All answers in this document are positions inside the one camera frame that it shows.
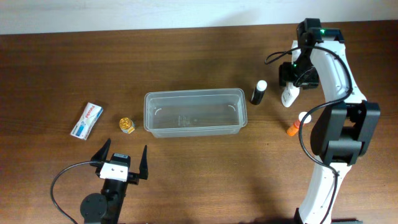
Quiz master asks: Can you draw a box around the white Panadol box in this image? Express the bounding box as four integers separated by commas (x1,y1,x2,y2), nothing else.
70,103,103,141

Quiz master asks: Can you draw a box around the white spray bottle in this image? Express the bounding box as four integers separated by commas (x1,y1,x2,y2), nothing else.
281,82,300,108

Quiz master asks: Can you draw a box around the small gold-lid jar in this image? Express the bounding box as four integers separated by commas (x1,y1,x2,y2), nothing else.
119,117,135,134

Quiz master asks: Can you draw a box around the orange bottle white cap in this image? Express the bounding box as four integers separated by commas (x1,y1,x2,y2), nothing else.
286,111,312,136

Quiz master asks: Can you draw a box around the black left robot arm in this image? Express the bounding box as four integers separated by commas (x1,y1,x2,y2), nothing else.
80,139,149,224

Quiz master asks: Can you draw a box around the dark bottle white cap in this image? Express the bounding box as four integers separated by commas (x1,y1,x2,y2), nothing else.
251,80,267,105

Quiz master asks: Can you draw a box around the black left camera cable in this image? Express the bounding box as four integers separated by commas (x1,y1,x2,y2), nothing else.
50,161,103,224

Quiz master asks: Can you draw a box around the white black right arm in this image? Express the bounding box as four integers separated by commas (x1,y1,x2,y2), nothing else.
279,18,381,223

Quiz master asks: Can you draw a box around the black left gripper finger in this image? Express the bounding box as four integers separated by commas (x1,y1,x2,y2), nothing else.
139,145,149,180
91,139,111,162

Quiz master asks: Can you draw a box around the clear plastic container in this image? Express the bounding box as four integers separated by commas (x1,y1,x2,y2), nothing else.
144,88,248,138

